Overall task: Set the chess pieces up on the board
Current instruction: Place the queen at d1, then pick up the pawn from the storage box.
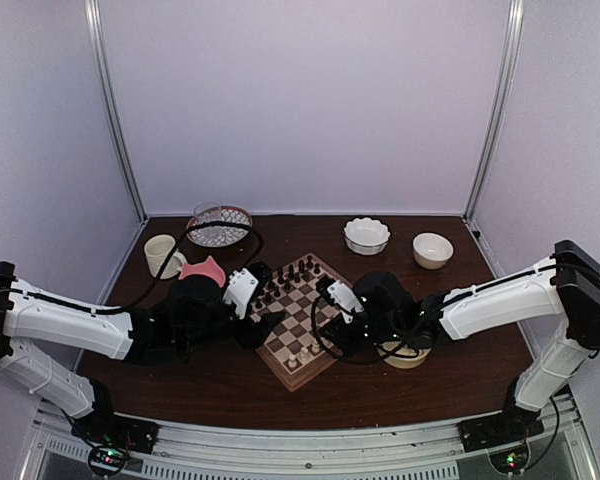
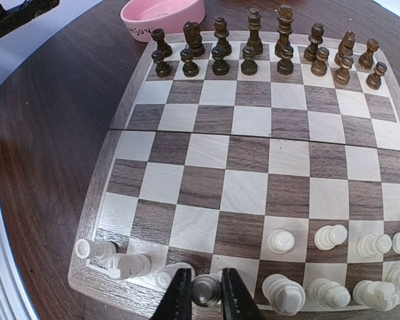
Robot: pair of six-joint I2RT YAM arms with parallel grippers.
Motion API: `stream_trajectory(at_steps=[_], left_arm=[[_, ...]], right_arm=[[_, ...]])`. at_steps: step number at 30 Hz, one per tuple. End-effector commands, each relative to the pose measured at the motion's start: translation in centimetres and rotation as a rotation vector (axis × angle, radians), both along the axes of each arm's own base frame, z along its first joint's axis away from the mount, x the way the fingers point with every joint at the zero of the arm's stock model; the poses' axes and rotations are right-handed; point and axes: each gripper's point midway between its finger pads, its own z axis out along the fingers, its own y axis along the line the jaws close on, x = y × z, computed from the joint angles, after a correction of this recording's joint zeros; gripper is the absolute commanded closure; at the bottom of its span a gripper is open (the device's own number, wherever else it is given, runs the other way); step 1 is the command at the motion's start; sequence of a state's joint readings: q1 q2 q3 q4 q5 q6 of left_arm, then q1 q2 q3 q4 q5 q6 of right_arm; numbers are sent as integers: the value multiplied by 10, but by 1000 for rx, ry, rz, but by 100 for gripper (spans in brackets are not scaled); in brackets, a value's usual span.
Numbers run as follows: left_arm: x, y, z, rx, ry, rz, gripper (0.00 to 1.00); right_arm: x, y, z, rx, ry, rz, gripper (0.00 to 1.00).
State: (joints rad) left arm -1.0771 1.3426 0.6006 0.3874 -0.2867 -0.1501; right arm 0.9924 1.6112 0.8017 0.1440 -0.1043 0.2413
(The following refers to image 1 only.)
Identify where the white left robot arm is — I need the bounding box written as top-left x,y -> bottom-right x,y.
0,258 -> 285,444

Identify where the aluminium frame post right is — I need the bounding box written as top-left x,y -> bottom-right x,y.
463,0 -> 525,225

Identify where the aluminium frame post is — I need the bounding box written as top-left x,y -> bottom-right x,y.
84,0 -> 148,224
463,0 -> 525,225

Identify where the plain white round bowl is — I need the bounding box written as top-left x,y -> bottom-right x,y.
412,232 -> 454,270

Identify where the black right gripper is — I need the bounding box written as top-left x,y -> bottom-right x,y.
320,312 -> 402,357

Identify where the wooden chess board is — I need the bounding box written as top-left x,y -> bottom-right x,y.
251,253 -> 344,392

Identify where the aluminium front rail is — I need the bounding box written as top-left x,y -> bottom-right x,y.
15,394 -> 600,479

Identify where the white pawn chess piece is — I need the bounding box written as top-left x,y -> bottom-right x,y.
311,339 -> 321,355

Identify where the patterned ceramic plate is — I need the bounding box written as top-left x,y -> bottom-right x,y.
187,206 -> 252,248

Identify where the white ribbed mug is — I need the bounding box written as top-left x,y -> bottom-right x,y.
144,234 -> 187,280

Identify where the aluminium frame post left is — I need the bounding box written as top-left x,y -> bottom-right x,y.
84,0 -> 148,224

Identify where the pink cat ear bowl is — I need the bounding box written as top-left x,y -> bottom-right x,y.
178,255 -> 226,287

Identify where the white scalloped bowl black rim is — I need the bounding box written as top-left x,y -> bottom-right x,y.
343,217 -> 391,256

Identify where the cream cat ear bowl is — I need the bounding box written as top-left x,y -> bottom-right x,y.
384,348 -> 430,370

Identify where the clear drinking glass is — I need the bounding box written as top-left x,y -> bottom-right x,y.
194,201 -> 223,225

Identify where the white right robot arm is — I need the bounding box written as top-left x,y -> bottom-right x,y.
314,240 -> 600,442

